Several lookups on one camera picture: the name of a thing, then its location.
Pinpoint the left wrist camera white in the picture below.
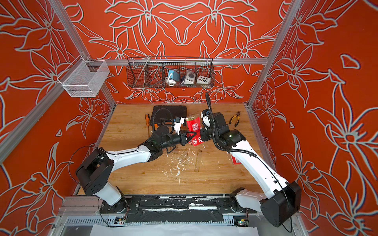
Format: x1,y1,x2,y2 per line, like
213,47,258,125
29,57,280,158
173,117,186,134

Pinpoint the white timer device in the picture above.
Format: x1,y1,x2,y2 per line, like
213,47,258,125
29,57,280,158
181,70,196,86

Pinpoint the blue white small box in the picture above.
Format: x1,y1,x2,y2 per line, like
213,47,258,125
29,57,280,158
167,70,180,82

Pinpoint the red ruler set package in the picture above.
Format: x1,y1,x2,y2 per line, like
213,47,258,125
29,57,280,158
186,114,203,147
231,155,241,165

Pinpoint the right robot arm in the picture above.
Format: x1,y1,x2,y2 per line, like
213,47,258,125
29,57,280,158
201,93,302,227

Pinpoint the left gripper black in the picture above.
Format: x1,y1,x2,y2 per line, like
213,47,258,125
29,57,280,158
159,130,197,151

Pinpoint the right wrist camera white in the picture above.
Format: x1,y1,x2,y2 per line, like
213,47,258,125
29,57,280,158
200,109,213,129

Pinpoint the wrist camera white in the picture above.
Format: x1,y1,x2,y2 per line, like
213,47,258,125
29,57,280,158
200,109,213,129
173,117,186,134

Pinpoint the black wire wall basket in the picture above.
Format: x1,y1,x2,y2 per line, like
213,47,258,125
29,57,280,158
126,56,215,89

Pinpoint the white dotted cube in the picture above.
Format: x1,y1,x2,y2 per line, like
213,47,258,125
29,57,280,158
196,76,211,86

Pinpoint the clear plastic wall bin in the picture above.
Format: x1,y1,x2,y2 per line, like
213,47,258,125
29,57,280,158
57,55,110,98

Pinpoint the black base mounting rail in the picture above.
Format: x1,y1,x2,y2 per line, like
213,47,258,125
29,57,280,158
98,194,254,226

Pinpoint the orange handled screwdriver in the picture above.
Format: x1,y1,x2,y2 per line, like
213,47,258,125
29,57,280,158
145,114,151,137

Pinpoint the black orange tool case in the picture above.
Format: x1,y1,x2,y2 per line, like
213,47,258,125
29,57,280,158
149,105,187,126

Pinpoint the clear triangle ruler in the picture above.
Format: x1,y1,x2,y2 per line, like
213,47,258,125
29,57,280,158
179,148,189,166

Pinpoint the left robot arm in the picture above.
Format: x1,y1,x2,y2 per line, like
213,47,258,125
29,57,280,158
75,126,196,207

